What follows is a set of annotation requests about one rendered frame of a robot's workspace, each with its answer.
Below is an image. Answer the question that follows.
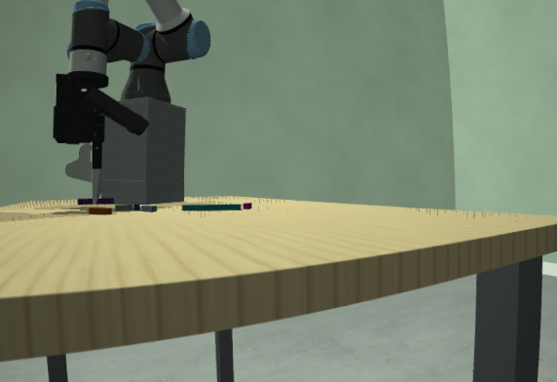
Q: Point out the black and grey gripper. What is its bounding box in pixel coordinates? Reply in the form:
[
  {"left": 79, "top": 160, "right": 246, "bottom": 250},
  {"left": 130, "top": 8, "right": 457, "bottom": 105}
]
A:
[{"left": 53, "top": 71, "right": 108, "bottom": 205}]

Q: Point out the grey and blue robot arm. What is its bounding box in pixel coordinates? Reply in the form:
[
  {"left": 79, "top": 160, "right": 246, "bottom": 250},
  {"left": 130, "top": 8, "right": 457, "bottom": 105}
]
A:
[{"left": 66, "top": 0, "right": 210, "bottom": 135}]

